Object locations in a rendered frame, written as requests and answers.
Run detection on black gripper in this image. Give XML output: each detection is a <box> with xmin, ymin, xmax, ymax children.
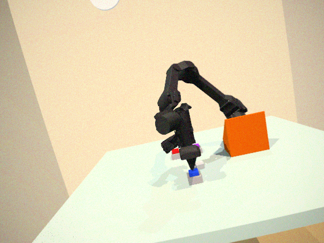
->
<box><xmin>175</xmin><ymin>124</ymin><xmax>201</xmax><ymax>170</ymax></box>

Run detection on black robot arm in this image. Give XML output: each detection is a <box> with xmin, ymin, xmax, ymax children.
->
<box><xmin>154</xmin><ymin>61</ymin><xmax>248</xmax><ymax>153</ymax></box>

